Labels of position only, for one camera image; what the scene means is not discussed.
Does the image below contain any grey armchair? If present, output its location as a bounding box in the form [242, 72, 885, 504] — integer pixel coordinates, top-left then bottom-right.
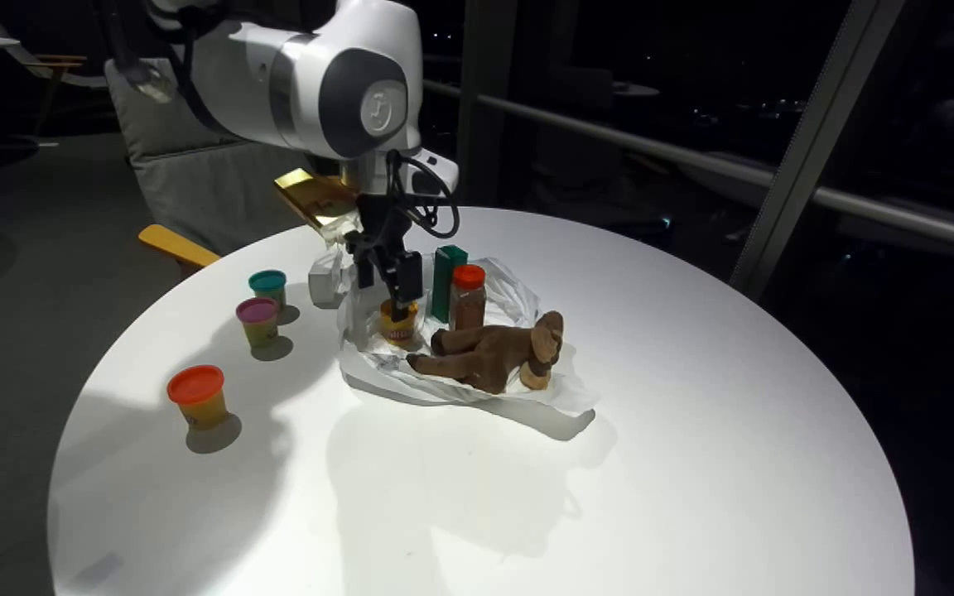
[101, 64, 304, 256]

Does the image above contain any purple lid dough cup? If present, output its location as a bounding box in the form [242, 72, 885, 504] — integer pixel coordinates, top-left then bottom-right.
[235, 297, 279, 353]

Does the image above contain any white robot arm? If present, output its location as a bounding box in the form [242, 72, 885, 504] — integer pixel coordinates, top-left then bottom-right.
[143, 0, 458, 307]

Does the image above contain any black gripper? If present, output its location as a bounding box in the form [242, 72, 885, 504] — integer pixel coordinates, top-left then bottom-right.
[351, 194, 422, 307]

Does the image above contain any white plastic bag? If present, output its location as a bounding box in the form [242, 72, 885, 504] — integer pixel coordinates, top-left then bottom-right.
[339, 257, 600, 438]

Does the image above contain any green rectangular box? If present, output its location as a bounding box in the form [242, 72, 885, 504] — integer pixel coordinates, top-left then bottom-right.
[430, 246, 468, 321]

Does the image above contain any orange lid dough cup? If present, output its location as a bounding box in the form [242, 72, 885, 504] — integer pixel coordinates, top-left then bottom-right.
[164, 365, 226, 427]

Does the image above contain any yellow lid dough cup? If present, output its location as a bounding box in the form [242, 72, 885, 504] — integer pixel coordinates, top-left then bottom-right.
[374, 300, 419, 346]

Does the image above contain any teal lid dough cup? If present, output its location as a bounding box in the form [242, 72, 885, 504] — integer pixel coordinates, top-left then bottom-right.
[249, 268, 286, 307]

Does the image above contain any metal window railing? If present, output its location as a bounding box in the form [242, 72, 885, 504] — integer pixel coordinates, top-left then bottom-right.
[419, 77, 954, 263]

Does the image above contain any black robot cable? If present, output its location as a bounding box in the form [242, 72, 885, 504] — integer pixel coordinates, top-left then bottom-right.
[388, 150, 464, 240]

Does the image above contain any brown plush toy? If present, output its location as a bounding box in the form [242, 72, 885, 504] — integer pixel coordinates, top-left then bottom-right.
[406, 312, 564, 395]

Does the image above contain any brown jar red lid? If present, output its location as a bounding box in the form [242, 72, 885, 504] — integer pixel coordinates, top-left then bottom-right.
[450, 266, 485, 330]

